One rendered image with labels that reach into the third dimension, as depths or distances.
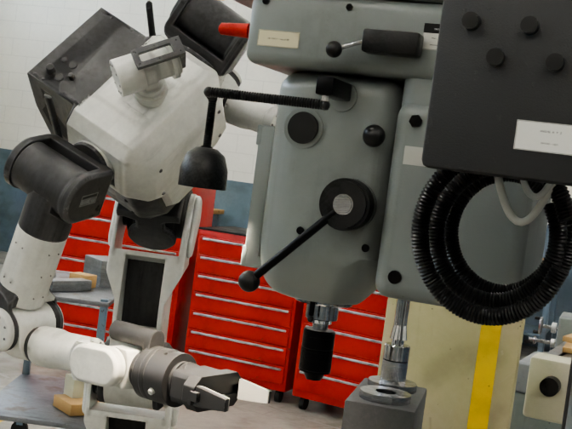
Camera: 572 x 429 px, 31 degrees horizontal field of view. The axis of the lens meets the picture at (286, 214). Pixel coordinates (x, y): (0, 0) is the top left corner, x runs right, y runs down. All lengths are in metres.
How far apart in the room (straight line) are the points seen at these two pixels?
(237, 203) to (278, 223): 9.88
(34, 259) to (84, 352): 0.20
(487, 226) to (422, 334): 1.94
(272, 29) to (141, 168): 0.50
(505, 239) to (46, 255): 0.86
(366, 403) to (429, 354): 1.49
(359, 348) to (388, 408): 4.45
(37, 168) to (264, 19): 0.56
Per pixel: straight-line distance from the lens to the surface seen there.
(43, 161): 1.84
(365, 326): 6.21
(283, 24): 1.45
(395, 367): 1.92
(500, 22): 1.11
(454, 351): 3.26
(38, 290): 1.91
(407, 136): 1.38
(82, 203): 1.82
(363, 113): 1.42
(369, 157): 1.41
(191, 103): 1.89
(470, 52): 1.11
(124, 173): 1.86
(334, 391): 6.34
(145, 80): 1.80
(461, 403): 3.28
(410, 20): 1.39
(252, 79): 11.36
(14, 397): 4.83
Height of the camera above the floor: 1.50
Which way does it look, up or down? 3 degrees down
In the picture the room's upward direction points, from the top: 7 degrees clockwise
